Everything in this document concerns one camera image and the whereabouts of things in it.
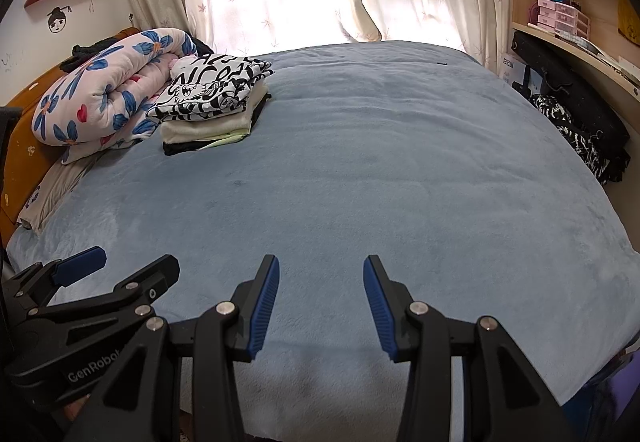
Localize grey pillow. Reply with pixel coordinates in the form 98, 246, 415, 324
15, 149, 108, 230

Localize long black bag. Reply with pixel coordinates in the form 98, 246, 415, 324
511, 29, 632, 183

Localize purple cloth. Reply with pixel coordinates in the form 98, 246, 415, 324
565, 352, 640, 442

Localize yellow cloth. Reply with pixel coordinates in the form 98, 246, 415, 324
617, 0, 640, 45

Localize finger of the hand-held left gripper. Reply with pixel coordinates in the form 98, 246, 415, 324
25, 254, 181, 327
2, 246, 108, 310

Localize black and white patterned cloth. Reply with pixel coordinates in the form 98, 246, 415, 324
530, 94, 613, 185

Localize white papers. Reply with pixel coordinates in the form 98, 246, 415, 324
595, 46, 640, 85

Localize pink floral quilt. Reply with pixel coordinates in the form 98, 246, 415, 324
31, 28, 201, 165

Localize cartoon face wall sticker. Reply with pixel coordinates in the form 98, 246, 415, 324
46, 6, 71, 33

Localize stack of pink storage boxes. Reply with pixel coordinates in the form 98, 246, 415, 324
537, 0, 592, 40

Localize black and white printed jacket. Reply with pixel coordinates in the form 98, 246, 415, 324
145, 52, 275, 123

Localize blue bed blanket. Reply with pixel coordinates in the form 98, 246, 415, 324
5, 40, 640, 438

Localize folded light green garment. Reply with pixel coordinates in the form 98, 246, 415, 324
197, 132, 248, 151

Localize folded cream garment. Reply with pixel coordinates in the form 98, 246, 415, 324
160, 86, 273, 145

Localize white cardboard box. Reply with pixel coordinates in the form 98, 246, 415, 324
497, 52, 543, 97

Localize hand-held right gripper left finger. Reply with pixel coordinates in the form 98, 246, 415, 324
65, 253, 281, 442

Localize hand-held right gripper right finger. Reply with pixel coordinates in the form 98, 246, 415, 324
362, 254, 576, 442

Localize folded black garment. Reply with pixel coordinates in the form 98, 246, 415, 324
162, 94, 273, 157

